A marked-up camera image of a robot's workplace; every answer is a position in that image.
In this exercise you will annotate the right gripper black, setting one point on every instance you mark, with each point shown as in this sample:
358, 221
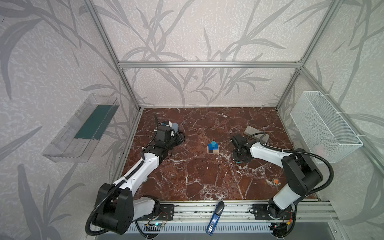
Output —
235, 142

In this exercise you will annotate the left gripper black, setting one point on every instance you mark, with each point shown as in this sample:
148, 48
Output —
177, 137

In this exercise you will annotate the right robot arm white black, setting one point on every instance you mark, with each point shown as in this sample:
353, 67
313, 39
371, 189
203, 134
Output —
302, 174

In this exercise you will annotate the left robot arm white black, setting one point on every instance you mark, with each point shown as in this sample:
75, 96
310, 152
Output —
115, 208

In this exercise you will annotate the grey rectangular sponge block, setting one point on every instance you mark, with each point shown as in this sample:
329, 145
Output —
256, 134

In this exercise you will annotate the grey-blue glasses case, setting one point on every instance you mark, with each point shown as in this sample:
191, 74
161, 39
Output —
175, 127

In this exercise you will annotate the blue black handheld scanner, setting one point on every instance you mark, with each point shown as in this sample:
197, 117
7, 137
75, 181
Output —
215, 218

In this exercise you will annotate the pink object in basket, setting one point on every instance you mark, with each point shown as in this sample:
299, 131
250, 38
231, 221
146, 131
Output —
320, 150

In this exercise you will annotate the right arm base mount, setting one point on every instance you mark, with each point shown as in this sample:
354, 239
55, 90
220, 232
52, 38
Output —
267, 212

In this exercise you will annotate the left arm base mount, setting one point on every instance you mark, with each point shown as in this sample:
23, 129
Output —
159, 212

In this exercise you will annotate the white wire mesh basket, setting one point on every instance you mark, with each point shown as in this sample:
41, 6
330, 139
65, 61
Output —
320, 123

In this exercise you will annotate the clear plastic wall bin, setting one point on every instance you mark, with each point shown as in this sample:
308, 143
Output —
77, 140

